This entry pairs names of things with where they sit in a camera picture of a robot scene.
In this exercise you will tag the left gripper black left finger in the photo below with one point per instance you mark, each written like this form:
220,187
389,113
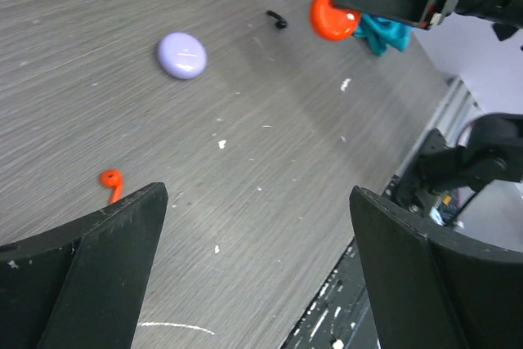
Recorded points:
82,284

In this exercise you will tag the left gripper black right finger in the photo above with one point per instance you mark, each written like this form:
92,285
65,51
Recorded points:
431,287

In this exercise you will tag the orange earbud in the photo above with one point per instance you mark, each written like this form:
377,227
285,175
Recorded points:
113,179

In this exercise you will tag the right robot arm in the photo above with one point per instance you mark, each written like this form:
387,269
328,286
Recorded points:
494,148

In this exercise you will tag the black earbud right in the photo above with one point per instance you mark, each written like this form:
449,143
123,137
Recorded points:
280,22

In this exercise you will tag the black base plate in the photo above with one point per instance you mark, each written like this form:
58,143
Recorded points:
339,315

